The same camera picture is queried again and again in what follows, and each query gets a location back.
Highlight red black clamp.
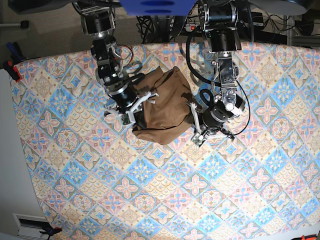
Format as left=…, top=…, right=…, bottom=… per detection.
left=7, top=61, right=22, bottom=82

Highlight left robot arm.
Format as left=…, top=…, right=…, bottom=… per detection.
left=185, top=0, right=249, bottom=144

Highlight orange black clamp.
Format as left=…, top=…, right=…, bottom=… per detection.
left=39, top=227, right=62, bottom=238

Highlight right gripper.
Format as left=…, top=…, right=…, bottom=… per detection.
left=106, top=73, right=147, bottom=130

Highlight blue mount plate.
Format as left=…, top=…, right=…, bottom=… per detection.
left=119, top=0, right=196, bottom=16

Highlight white power strip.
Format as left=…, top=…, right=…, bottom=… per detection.
left=184, top=23, right=200, bottom=33

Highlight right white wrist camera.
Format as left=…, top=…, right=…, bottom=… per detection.
left=103, top=91, right=160, bottom=126

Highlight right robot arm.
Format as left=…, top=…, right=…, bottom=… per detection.
left=72, top=0, right=151, bottom=128

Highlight white floor vent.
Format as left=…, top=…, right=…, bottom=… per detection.
left=12, top=213, right=50, bottom=240

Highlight blue handled clamp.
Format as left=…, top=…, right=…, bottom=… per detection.
left=6, top=41, right=27, bottom=64

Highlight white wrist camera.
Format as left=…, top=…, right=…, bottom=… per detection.
left=103, top=91, right=160, bottom=126
left=186, top=101, right=236, bottom=147

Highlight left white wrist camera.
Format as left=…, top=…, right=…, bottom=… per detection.
left=186, top=101, right=236, bottom=147

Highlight brown t-shirt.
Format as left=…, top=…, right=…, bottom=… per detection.
left=132, top=66, right=194, bottom=145

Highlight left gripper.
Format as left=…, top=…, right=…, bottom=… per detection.
left=199, top=88, right=247, bottom=137

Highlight patterned tablecloth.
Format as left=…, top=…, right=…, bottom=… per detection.
left=11, top=42, right=320, bottom=240

